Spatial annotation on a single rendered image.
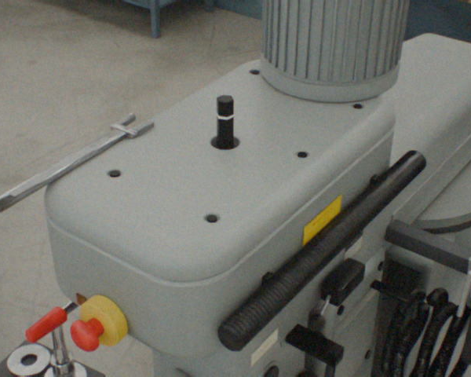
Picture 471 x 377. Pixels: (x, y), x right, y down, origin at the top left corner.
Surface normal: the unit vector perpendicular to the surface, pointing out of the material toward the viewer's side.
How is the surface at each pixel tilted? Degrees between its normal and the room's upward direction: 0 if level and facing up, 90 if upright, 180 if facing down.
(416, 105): 0
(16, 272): 0
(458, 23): 90
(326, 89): 90
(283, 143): 0
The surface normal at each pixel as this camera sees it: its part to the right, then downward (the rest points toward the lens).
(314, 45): -0.39, 0.53
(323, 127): 0.00, -0.82
